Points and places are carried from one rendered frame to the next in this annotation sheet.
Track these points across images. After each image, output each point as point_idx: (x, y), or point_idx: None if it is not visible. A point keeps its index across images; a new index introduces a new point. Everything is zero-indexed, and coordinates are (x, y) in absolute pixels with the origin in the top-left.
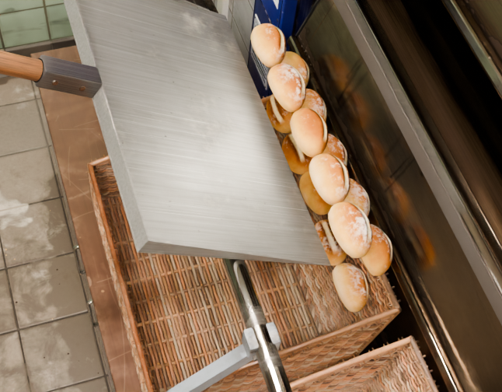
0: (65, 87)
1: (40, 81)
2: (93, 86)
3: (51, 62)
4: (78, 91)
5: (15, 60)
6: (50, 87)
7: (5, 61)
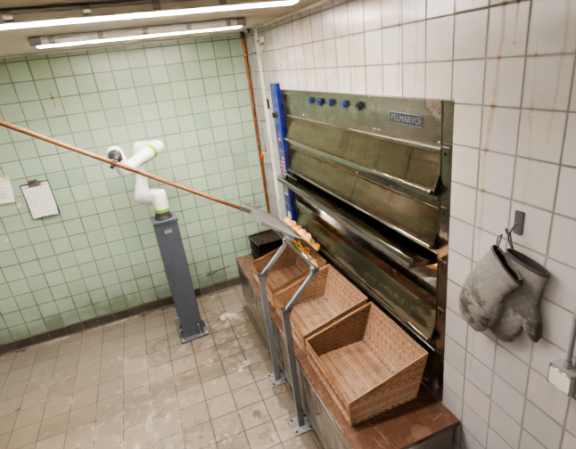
0: (244, 210)
1: (240, 208)
2: (250, 210)
3: (242, 206)
4: (247, 211)
5: (235, 204)
6: (242, 210)
7: (234, 204)
